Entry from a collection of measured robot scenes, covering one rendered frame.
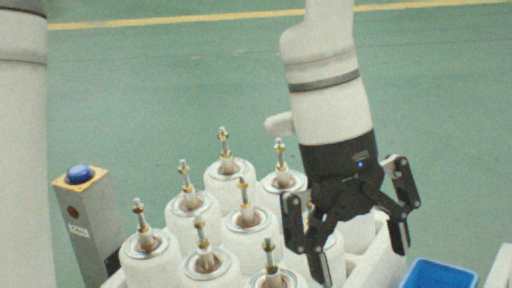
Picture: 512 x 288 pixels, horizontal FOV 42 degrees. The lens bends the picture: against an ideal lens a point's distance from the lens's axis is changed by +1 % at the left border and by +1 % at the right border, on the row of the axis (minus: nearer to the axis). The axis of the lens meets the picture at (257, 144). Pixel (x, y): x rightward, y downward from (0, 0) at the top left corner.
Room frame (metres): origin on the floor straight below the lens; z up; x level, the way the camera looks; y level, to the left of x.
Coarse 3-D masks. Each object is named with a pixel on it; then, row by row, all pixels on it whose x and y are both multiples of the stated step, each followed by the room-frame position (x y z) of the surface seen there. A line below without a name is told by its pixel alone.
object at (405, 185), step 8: (400, 160) 0.56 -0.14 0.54; (400, 168) 0.56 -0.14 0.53; (408, 168) 0.56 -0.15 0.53; (400, 176) 0.56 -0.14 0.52; (408, 176) 0.56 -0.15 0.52; (400, 184) 0.56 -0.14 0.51; (408, 184) 0.56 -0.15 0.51; (400, 192) 0.57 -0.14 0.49; (408, 192) 0.56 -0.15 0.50; (416, 192) 0.56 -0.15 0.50; (408, 200) 0.55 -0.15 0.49; (416, 200) 0.55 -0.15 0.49; (416, 208) 0.55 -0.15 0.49
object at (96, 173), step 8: (96, 168) 1.01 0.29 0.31; (64, 176) 1.00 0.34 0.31; (88, 176) 0.99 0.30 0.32; (96, 176) 0.99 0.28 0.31; (56, 184) 0.98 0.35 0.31; (64, 184) 0.97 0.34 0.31; (72, 184) 0.97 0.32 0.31; (80, 184) 0.97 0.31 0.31; (88, 184) 0.96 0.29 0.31; (80, 192) 0.95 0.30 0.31
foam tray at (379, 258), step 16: (384, 224) 0.92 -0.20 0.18; (384, 240) 0.88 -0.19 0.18; (352, 256) 0.85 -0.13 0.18; (368, 256) 0.84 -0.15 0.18; (384, 256) 0.85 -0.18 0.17; (400, 256) 0.91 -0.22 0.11; (352, 272) 0.81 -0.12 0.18; (368, 272) 0.80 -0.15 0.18; (384, 272) 0.85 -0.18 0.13; (400, 272) 0.91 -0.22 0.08
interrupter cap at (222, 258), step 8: (216, 248) 0.82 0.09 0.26; (192, 256) 0.81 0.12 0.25; (216, 256) 0.80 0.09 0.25; (224, 256) 0.80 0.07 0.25; (184, 264) 0.79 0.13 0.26; (192, 264) 0.79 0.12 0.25; (216, 264) 0.79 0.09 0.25; (224, 264) 0.78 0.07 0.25; (184, 272) 0.77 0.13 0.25; (192, 272) 0.77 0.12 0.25; (200, 272) 0.77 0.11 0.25; (208, 272) 0.77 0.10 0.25; (216, 272) 0.77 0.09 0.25; (224, 272) 0.76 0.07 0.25; (200, 280) 0.75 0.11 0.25; (208, 280) 0.75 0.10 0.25
